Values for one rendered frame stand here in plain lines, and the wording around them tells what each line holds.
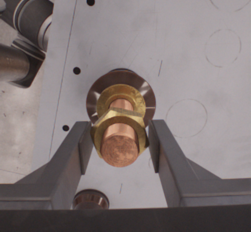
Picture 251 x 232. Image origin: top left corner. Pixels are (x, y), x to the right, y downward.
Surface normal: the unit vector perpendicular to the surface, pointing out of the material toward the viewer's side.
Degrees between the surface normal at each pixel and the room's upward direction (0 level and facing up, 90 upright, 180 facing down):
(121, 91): 0
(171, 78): 0
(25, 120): 0
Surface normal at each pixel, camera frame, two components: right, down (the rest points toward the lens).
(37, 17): -0.07, 0.06
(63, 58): -0.17, 0.25
